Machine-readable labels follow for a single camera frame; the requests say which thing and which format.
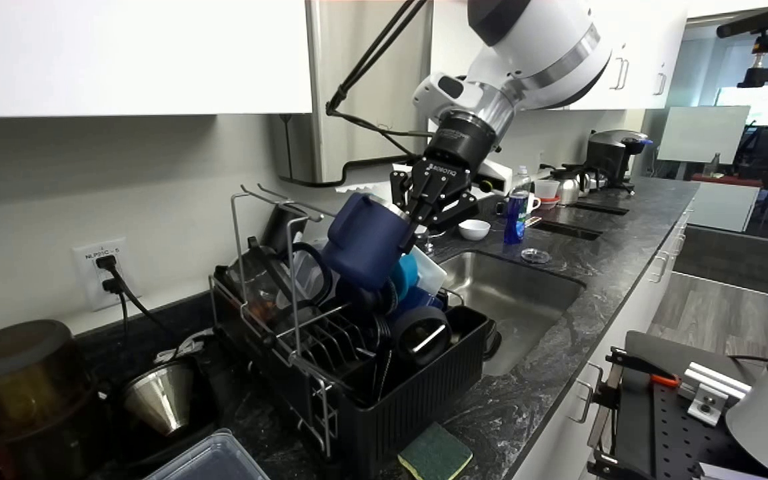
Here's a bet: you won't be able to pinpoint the white mug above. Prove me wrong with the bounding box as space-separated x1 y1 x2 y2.
530 178 566 215

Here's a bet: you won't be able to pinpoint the green and yellow sponge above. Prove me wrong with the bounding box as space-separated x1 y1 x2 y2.
394 422 475 480

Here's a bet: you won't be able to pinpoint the clear glass cup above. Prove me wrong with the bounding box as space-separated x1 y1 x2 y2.
222 247 332 328

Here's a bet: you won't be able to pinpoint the red handled hand tool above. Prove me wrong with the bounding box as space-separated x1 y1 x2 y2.
602 347 686 395

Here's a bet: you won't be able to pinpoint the dark blue steel-lined cup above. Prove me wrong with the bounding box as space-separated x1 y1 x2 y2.
316 192 418 296

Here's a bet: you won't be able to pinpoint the clear plastic container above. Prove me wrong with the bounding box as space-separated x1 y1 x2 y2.
140 426 272 480

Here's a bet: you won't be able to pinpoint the white board panel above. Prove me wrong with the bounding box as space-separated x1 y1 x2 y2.
656 104 751 168

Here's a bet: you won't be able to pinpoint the small white bowl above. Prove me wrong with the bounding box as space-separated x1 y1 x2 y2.
456 215 492 243

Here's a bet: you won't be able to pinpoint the black mug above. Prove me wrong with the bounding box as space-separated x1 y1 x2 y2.
390 303 450 368

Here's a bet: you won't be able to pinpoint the stainless paper towel dispenser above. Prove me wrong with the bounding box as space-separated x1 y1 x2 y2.
276 0 431 190

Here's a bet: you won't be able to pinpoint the dark robot base table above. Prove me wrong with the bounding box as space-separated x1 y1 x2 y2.
619 328 768 480

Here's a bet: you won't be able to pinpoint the black counter mat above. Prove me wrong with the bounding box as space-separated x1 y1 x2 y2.
530 219 604 243

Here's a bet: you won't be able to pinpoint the white wall outlet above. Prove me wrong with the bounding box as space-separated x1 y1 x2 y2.
72 235 130 312

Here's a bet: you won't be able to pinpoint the bronze pot with lid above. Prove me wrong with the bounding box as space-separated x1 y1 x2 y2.
0 318 106 480

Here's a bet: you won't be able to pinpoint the blue dish soap bottle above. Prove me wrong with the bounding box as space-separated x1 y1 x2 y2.
500 194 527 247

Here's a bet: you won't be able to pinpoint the black camera boom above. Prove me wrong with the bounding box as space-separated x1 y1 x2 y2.
715 0 768 90

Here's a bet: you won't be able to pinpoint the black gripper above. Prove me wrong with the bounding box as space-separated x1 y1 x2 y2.
390 108 499 235

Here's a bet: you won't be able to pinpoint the white upper cabinet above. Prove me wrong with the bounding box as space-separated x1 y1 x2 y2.
0 0 314 120

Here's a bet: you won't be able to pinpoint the black dish rack with wire frame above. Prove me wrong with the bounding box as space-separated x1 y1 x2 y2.
207 180 499 476

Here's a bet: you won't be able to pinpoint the white cabinet with handles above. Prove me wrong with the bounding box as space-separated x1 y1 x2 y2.
568 0 698 114

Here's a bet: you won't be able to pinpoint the stainless steel sink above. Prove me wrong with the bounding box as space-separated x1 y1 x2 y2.
434 251 588 380

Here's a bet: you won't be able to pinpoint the black power plug with cord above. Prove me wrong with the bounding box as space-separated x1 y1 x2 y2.
94 252 218 358

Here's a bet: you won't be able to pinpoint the white lower cabinets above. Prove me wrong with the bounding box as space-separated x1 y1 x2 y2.
512 207 702 480

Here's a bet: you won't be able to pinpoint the steel cone funnel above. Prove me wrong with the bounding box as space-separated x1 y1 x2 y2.
120 358 199 436

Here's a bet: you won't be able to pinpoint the aluminium bracket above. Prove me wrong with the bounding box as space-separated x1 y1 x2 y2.
680 358 755 430

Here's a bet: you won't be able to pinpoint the black domed coffee machine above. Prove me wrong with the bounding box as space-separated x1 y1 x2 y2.
580 128 651 194

